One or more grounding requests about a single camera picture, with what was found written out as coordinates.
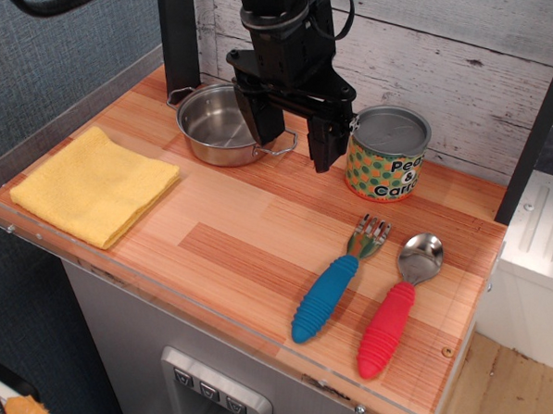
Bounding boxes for blue handled fork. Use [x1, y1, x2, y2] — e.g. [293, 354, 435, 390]
[291, 214, 392, 344]

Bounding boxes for black vertical post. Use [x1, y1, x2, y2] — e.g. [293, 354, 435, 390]
[157, 0, 201, 104]

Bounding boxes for orange object at corner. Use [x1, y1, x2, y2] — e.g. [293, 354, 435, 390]
[5, 395, 50, 414]

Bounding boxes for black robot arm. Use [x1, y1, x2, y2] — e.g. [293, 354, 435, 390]
[227, 0, 357, 173]

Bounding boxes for white plastic appliance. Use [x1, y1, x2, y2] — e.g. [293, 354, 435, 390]
[475, 170, 553, 368]

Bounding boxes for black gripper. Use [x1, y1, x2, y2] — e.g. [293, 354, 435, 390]
[226, 30, 356, 173]

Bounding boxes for grey toy fridge cabinet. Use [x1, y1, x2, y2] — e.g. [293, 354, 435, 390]
[53, 258, 441, 414]

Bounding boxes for yellow cloth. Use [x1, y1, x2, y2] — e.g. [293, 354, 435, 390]
[10, 127, 180, 250]

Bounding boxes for small steel pot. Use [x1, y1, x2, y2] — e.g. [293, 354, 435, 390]
[167, 83, 298, 168]

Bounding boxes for dark frame post right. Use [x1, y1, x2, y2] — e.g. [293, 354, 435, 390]
[495, 78, 553, 226]

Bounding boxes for red handled spoon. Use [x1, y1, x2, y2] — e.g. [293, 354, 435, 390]
[357, 232, 444, 380]

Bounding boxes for peas and carrots can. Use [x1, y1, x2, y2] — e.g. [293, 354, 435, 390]
[344, 106, 432, 203]

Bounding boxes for clear acrylic table guard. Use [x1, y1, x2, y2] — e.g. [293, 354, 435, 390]
[0, 70, 505, 414]

